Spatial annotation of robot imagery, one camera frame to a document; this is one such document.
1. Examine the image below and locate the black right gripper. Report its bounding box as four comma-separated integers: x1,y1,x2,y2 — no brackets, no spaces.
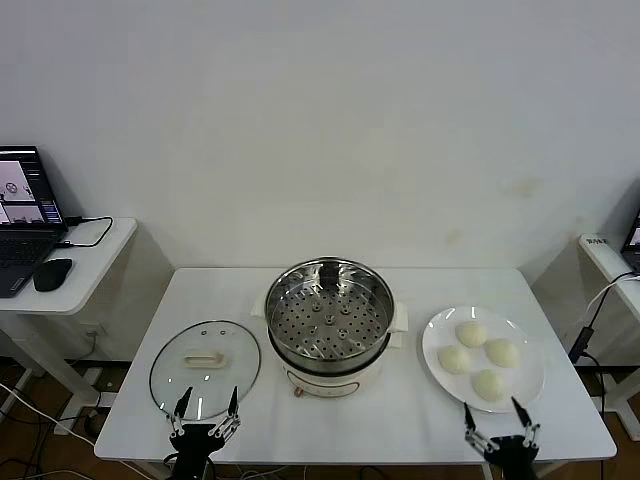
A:
462,396,543,480

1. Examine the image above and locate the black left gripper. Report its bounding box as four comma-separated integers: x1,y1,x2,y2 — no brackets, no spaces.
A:
166,385,242,480

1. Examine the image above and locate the white steamed baozi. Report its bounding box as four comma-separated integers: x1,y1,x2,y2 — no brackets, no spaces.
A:
454,320,489,349
472,368,510,404
437,345,472,375
483,338,521,368

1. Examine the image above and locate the glass lid with cream handle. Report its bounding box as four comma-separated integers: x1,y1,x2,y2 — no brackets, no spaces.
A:
148,319,262,422

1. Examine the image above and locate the perforated steel steamer basket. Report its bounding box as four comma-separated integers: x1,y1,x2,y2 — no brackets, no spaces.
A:
264,257,396,362

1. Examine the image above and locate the white round plate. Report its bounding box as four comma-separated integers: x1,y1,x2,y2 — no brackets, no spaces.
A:
421,305,546,414

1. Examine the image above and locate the white electric cooker base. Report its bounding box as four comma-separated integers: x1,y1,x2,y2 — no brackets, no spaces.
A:
249,289,410,400

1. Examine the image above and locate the white side table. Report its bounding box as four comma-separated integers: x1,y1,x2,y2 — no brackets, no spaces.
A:
578,232,640,436
0,216,139,419

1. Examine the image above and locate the black computer mouse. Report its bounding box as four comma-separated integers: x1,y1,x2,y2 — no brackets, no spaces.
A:
32,257,74,293

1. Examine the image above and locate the black open laptop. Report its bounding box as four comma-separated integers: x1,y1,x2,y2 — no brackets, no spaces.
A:
619,207,640,274
0,145,70,300

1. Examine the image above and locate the black cable with adapter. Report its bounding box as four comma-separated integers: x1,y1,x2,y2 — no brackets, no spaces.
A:
568,271,640,416

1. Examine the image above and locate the white floor cable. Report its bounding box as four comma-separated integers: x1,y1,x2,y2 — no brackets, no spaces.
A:
0,382,97,447

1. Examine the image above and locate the white laptop cable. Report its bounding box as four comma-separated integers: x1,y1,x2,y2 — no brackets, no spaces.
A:
585,275,640,321

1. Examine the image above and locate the black laptop cable loop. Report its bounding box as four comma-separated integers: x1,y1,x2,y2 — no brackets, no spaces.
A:
55,215,114,250

